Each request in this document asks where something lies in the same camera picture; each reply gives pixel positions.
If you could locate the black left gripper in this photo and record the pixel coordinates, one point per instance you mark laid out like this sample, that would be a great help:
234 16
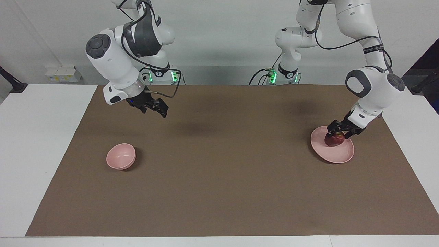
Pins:
349 126

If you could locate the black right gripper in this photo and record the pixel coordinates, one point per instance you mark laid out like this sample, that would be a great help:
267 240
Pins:
144 100

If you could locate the red apple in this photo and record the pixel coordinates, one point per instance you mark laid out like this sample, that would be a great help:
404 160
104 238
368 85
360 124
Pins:
334 140

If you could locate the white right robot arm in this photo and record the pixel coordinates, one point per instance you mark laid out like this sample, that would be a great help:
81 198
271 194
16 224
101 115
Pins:
113 61

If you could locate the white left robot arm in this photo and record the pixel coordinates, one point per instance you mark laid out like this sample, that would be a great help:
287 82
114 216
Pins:
368 89

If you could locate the pink plate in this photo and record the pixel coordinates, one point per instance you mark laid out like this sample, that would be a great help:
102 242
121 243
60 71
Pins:
339 154

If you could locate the pink bowl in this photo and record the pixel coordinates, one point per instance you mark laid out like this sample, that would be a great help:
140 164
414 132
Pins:
120 157

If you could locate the brown table mat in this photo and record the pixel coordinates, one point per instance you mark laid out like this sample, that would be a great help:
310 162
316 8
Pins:
219 178

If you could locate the black stand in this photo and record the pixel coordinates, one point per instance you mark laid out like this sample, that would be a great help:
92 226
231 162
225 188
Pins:
425 82
12 82

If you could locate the white box on wall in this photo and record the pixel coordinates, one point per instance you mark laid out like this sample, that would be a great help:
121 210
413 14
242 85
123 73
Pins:
63 74

